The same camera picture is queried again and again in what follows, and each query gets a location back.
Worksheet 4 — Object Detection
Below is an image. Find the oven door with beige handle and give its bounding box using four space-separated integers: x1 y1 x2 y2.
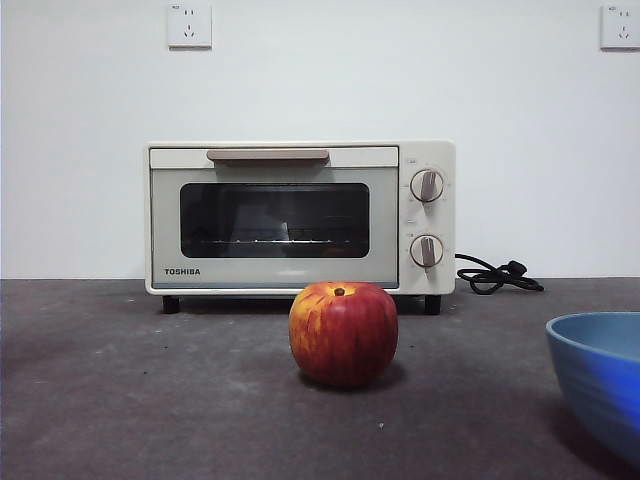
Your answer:
148 145 401 292

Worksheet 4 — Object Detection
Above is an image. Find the red yellow apple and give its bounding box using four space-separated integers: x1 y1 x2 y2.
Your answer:
288 280 400 388

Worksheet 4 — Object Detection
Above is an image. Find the blue bowl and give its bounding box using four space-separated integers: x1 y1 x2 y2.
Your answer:
544 312 640 467

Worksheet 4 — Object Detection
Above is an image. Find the beige oven knob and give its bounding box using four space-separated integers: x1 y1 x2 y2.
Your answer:
409 233 445 268
409 168 446 204

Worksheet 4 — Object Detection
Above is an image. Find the cream Toshiba toaster oven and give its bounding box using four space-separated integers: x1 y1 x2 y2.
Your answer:
143 139 457 316

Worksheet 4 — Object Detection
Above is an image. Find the metal wire oven rack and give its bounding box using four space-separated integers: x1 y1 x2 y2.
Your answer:
197 238 354 248

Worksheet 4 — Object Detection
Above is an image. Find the black power cable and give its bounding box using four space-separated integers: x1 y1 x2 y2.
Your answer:
453 252 546 296

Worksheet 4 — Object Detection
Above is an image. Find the white wall socket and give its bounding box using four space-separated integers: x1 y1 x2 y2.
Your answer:
167 3 213 51
599 4 640 51

